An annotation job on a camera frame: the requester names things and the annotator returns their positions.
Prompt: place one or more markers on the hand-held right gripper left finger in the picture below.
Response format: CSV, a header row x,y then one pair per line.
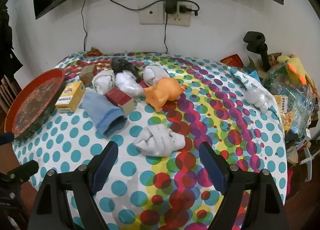
x,y
105,170

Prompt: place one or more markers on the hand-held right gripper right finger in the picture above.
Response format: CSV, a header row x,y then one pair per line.
x,y
212,170

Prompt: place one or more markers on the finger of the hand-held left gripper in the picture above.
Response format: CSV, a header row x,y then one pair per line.
x,y
21,170
5,138

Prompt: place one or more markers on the red round tray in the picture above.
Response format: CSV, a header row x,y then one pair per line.
x,y
32,100

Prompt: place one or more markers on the blue sock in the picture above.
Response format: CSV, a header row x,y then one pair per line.
x,y
100,110

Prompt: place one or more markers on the white sock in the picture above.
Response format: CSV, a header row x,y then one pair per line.
x,y
153,73
160,140
257,97
103,82

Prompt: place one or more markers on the dark red box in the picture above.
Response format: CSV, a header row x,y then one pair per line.
x,y
117,96

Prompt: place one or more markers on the yellow cardboard box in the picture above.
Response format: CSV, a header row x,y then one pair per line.
x,y
71,96

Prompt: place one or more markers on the white plastic bag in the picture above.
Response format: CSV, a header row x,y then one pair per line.
x,y
127,83

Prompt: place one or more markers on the orange toy pig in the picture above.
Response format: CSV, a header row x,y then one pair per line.
x,y
162,92

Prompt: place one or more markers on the brown cardboard box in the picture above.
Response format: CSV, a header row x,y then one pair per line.
x,y
87,75

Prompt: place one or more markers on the black plastic bag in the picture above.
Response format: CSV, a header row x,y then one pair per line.
x,y
122,66

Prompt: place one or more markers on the wooden chair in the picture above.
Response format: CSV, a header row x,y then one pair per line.
x,y
7,92

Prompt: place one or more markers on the polka-dot tablecloth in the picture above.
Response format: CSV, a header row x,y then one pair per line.
x,y
162,182

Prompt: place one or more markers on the dark clothing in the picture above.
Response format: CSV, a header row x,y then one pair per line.
x,y
7,45

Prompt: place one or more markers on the small yellow box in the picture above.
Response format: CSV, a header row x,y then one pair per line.
x,y
281,101

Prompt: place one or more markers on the clear plastic bag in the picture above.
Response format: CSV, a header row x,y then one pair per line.
x,y
287,87

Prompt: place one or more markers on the red packet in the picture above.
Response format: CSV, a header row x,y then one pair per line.
x,y
233,60

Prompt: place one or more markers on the brown cardboard scrap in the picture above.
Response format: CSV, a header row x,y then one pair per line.
x,y
253,66

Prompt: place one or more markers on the orange candy wrapper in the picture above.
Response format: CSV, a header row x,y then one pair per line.
x,y
93,52

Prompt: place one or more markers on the yellow knitted toy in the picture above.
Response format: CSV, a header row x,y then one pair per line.
x,y
297,67

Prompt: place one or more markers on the black phone holder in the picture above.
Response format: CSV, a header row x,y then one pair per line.
x,y
253,40

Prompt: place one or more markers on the black plug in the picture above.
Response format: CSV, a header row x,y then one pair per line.
x,y
183,8

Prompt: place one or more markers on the black power adapter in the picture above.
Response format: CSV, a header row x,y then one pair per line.
x,y
171,1

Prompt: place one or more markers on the beige wall socket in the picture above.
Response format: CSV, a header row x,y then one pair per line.
x,y
178,20

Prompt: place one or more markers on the beige wall plate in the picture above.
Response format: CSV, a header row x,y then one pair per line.
x,y
150,17

